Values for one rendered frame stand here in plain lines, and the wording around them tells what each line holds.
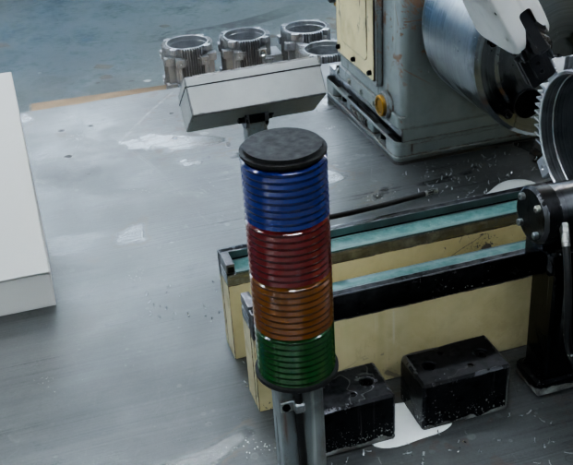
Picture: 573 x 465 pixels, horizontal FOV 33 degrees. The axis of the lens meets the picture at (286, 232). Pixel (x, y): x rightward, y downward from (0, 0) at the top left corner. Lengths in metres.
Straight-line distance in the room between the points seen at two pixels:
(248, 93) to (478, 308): 0.37
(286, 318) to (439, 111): 0.92
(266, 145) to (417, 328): 0.48
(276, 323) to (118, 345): 0.53
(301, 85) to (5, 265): 0.44
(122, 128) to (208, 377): 0.77
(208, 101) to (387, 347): 0.36
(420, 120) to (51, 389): 0.74
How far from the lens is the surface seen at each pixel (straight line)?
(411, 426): 1.05
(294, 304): 0.69
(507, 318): 1.14
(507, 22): 1.08
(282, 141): 0.66
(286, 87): 1.20
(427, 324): 1.09
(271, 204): 0.65
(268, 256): 0.67
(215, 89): 1.18
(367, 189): 1.51
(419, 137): 1.58
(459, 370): 1.03
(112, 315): 1.26
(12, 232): 1.29
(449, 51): 1.38
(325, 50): 3.61
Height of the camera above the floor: 1.49
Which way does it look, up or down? 29 degrees down
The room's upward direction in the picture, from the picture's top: 4 degrees counter-clockwise
